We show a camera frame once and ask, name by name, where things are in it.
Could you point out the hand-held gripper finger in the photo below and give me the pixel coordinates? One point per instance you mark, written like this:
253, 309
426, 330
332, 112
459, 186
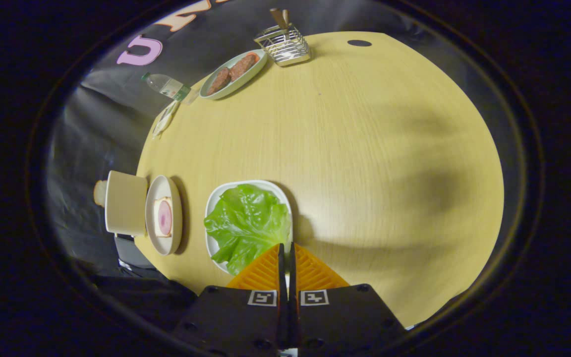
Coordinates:
292, 267
281, 267

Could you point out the green lettuce leaf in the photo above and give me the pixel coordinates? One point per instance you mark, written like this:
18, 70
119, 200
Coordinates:
247, 225

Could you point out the white square plate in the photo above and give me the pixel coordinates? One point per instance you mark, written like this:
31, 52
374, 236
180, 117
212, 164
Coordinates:
216, 198

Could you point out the round beige plate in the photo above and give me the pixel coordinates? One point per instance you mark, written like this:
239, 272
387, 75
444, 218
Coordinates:
174, 233

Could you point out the ham slice on bread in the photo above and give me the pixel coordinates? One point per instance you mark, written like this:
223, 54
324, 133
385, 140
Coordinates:
164, 217

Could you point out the clear plastic wrapper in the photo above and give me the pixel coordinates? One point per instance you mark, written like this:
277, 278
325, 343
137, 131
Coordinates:
165, 119

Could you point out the oval pale green plate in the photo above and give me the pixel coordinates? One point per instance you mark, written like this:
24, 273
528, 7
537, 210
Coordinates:
253, 74

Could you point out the brown meat patty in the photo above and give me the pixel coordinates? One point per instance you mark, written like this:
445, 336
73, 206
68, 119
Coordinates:
243, 67
219, 81

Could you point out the clear plastic water bottle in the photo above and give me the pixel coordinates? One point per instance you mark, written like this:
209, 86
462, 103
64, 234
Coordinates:
166, 86

